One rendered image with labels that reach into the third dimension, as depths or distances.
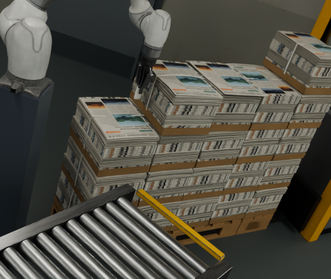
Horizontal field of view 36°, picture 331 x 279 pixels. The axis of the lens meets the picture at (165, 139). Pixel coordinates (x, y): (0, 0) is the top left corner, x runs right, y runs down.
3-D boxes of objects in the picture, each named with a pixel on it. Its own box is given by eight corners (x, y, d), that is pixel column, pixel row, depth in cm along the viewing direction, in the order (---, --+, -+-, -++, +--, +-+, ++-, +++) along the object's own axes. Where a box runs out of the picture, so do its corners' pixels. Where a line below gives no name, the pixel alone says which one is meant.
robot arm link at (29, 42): (11, 79, 198) (19, 27, 187) (1, 58, 210) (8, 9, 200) (51, 81, 206) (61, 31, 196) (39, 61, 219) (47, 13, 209)
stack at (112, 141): (47, 219, 292) (76, 94, 252) (204, 198, 358) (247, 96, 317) (71, 268, 266) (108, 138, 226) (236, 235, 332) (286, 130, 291)
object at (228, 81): (187, 61, 273) (187, 60, 272) (227, 65, 288) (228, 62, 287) (223, 95, 247) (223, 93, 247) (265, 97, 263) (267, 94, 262)
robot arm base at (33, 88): (-10, 88, 199) (-9, 75, 196) (12, 68, 218) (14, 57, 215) (34, 102, 199) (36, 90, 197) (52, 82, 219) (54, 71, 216)
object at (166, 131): (146, 118, 252) (149, 110, 250) (193, 118, 268) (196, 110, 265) (160, 135, 241) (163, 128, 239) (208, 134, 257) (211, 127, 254)
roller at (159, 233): (115, 206, 201) (123, 197, 202) (205, 282, 180) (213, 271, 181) (111, 202, 197) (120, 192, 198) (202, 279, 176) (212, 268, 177)
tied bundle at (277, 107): (211, 96, 301) (224, 62, 290) (247, 97, 317) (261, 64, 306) (248, 131, 275) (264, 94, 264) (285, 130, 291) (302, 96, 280)
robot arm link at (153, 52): (156, 40, 238) (153, 51, 241) (140, 38, 233) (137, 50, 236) (166, 48, 232) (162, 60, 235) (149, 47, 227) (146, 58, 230)
